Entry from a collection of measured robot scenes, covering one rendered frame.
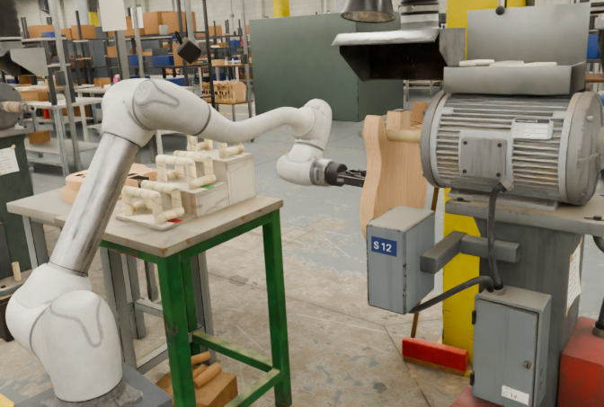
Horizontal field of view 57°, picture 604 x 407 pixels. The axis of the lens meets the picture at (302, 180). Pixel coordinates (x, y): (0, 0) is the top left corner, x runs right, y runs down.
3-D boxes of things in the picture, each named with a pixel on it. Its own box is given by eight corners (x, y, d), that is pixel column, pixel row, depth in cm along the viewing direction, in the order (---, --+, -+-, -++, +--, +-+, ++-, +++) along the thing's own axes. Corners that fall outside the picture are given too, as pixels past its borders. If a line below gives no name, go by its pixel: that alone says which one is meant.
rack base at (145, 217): (198, 217, 193) (197, 215, 193) (164, 231, 181) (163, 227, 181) (148, 207, 209) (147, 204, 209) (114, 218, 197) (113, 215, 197)
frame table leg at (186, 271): (202, 369, 266) (182, 190, 243) (194, 375, 261) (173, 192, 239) (195, 366, 269) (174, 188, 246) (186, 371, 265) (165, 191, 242)
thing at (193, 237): (294, 373, 229) (283, 199, 210) (189, 459, 185) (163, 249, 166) (192, 332, 266) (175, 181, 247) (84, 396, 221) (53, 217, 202)
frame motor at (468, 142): (608, 192, 134) (618, 85, 128) (587, 225, 114) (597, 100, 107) (448, 175, 158) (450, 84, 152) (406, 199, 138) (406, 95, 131)
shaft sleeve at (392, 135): (424, 144, 148) (426, 132, 148) (420, 142, 145) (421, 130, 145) (366, 139, 158) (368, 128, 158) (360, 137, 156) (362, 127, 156)
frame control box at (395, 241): (500, 316, 130) (504, 212, 124) (466, 359, 114) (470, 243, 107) (405, 292, 145) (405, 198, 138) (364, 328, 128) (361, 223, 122)
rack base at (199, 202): (230, 206, 205) (228, 181, 203) (197, 218, 192) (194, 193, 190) (181, 196, 221) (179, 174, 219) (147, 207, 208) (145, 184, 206)
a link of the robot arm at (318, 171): (309, 188, 178) (324, 190, 174) (309, 160, 176) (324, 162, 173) (325, 182, 185) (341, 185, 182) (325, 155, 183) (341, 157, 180)
